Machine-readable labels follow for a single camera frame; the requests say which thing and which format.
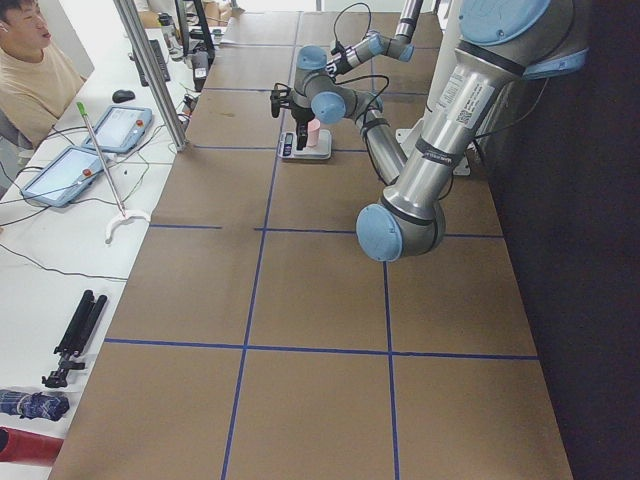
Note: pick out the black folded tripod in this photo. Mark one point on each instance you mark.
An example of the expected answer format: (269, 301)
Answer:
(75, 339)

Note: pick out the black computer mouse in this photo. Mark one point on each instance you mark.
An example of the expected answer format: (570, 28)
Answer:
(121, 96)

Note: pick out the black box white label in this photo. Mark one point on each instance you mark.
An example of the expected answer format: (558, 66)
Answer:
(200, 64)

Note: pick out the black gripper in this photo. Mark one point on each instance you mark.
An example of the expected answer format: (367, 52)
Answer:
(300, 116)

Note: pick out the teach pendant tablet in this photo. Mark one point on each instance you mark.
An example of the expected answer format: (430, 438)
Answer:
(64, 178)
(120, 128)

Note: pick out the metal rod green tip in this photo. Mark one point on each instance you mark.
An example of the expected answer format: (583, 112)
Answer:
(124, 215)

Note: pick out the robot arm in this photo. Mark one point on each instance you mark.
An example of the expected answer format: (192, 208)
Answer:
(399, 47)
(500, 42)

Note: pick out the pink plastic cup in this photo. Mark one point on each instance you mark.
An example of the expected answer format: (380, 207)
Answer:
(313, 132)

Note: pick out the silver digital kitchen scale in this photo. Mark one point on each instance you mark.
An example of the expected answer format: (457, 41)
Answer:
(287, 147)

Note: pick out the far teach pendant tablet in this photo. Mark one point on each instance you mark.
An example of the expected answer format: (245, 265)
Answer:
(120, 128)

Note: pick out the blue folded umbrella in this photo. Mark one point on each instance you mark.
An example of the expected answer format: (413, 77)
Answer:
(33, 405)

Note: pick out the near teach pendant tablet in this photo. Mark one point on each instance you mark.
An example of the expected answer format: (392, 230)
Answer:
(64, 178)

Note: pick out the person in beige shirt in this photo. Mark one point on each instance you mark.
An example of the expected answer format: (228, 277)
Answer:
(38, 80)

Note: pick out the red cylinder object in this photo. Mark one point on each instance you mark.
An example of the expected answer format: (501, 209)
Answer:
(28, 448)

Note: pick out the aluminium frame post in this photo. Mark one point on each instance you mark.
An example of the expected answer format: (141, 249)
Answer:
(147, 59)

